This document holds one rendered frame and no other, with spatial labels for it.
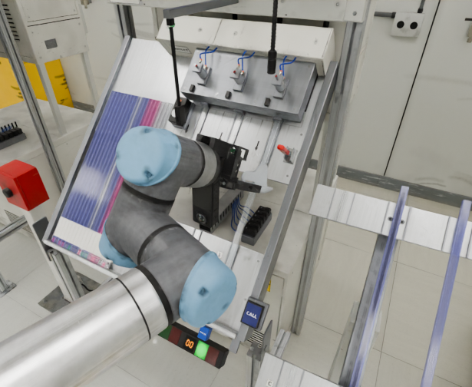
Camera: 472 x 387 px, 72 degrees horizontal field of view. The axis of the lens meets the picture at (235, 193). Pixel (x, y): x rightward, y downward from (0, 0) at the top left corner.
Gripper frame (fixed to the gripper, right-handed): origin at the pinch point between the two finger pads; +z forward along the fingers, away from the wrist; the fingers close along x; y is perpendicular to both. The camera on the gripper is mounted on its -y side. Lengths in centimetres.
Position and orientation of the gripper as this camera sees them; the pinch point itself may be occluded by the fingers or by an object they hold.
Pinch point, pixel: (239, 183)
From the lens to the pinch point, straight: 72.7
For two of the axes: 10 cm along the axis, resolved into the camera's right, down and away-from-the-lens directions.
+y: 2.6, -9.6, -0.9
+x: -8.8, -2.8, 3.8
